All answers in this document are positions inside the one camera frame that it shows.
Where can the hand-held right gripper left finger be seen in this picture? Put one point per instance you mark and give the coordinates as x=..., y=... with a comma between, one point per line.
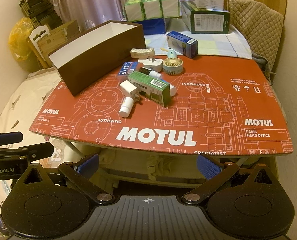
x=88, y=165

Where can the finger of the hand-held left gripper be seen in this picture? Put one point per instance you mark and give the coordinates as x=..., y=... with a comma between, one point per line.
x=4, y=138
x=38, y=148

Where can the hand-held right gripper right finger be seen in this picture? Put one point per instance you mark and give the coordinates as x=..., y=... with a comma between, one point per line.
x=208, y=167

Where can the small white bottle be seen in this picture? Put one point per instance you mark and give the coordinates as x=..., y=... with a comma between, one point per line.
x=126, y=108

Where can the white charger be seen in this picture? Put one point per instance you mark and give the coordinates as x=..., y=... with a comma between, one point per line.
x=128, y=87

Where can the small green box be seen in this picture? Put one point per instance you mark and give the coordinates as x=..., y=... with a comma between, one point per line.
x=148, y=87

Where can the brown cardboard box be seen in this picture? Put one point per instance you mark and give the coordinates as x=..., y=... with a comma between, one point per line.
x=61, y=33
x=101, y=62

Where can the blue floss pick box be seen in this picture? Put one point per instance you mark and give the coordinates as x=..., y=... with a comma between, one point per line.
x=127, y=68

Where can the small round handheld fan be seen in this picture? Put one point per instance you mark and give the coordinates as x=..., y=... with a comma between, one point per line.
x=173, y=66

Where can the dark bottle with white cap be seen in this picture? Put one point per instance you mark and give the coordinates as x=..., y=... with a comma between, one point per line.
x=144, y=70

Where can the white plug adapter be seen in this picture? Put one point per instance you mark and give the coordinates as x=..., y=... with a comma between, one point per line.
x=153, y=65

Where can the beige slotted plastic device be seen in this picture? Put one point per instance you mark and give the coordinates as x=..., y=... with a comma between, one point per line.
x=141, y=53

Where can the thin wooden stick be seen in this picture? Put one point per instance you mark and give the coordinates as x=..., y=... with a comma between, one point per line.
x=164, y=49

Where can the blue white medicine box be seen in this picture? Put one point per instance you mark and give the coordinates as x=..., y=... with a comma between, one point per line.
x=182, y=42

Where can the cream cartoon print blanket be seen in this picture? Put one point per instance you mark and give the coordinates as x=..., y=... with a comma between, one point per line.
x=18, y=100

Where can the red printed cardboard sheet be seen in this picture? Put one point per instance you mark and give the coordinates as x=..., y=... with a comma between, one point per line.
x=213, y=120

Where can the yellow plastic bag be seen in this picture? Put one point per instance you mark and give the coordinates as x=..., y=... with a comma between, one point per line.
x=19, y=37

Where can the white carved chair back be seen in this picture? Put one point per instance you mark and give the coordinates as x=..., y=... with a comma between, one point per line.
x=39, y=33

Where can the open brown cardboard box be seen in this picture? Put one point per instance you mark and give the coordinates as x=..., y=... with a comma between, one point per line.
x=61, y=33

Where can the dark green carton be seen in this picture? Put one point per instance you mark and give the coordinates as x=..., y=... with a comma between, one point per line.
x=208, y=21

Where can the beige quilted cushion cover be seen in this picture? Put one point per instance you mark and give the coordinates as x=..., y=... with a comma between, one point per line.
x=261, y=30

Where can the dark blue carton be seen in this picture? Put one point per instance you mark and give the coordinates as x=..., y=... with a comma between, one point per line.
x=153, y=26

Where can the mauve patterned curtain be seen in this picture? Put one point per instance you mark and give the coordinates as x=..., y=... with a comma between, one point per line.
x=88, y=2

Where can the green tissue multipack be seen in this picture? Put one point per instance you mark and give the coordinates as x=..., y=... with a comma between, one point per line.
x=151, y=10

